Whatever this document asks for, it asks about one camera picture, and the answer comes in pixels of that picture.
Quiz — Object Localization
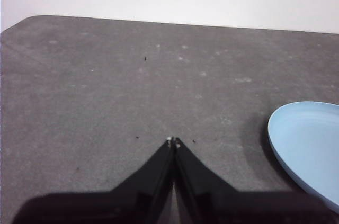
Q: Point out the light blue round plate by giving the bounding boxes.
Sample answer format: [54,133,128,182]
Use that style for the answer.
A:
[267,101,339,208]

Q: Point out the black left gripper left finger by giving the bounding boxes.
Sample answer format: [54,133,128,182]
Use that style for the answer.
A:
[12,136,175,224]

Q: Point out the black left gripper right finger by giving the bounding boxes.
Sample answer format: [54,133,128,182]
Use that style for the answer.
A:
[174,137,339,224]

